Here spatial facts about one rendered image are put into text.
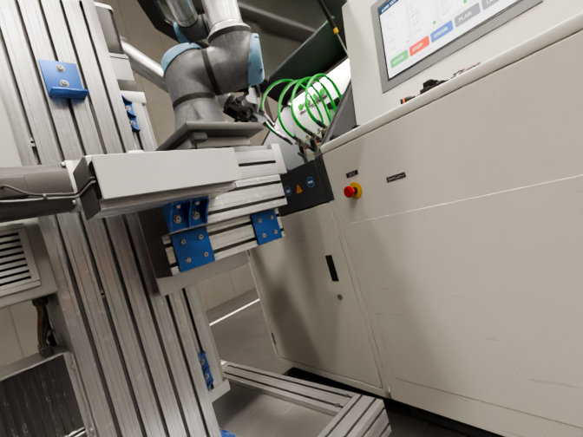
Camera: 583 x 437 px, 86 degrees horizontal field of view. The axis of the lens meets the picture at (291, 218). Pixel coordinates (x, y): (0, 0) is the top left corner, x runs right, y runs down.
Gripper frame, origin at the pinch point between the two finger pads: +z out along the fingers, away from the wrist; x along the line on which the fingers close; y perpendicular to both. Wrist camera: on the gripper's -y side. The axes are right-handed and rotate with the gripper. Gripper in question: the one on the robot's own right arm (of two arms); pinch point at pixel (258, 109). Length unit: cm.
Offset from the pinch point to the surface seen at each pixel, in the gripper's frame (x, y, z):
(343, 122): 23.0, -19.8, 15.6
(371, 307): 26, -3, 81
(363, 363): 15, -3, 103
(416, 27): 53, -31, -4
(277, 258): -20, -3, 61
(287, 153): -43, -46, 7
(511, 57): 80, -3, 26
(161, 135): -262, -59, -87
